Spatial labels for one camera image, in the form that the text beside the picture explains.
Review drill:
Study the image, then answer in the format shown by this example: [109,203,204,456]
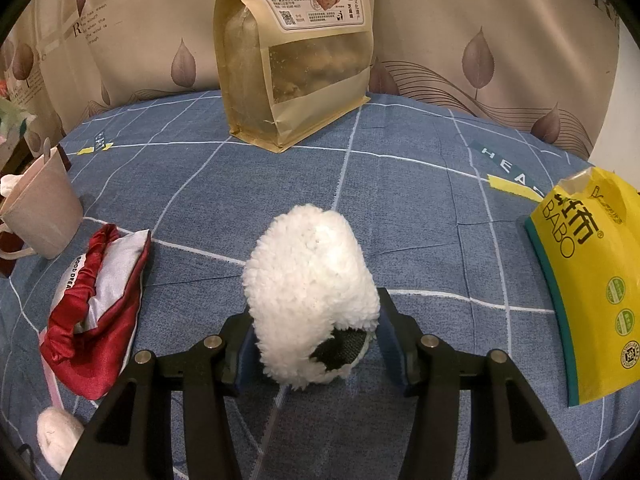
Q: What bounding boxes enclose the white round sock ball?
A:
[37,406,84,474]

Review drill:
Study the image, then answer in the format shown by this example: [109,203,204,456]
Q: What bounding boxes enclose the red satin pouch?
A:
[39,223,151,401]

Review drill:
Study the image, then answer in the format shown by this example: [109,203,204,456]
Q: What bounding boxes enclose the white fluffy plush with black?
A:
[242,204,381,389]

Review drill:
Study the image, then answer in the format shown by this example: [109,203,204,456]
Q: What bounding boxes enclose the white sock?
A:
[0,174,22,197]

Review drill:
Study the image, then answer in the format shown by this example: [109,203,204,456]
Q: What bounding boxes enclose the pink paper strip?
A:
[40,356,64,410]

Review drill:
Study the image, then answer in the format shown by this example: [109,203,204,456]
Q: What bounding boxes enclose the red and gold tin box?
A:
[0,146,72,278]

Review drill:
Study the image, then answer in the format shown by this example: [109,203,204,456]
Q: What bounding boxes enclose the yellow tissue pack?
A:
[525,167,639,406]

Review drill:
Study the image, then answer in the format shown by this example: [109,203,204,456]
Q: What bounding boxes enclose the pink ceramic mug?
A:
[1,146,84,260]

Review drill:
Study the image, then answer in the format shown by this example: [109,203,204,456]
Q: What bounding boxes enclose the blue checked tablecloth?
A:
[1,91,639,479]

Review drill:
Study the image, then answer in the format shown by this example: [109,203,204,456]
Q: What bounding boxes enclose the white spoon in mug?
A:
[42,138,51,164]

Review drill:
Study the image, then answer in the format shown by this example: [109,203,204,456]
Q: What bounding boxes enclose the beige leaf print curtain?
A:
[1,0,620,157]

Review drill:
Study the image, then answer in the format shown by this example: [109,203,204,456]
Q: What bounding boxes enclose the brown kraft food bag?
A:
[214,0,373,153]

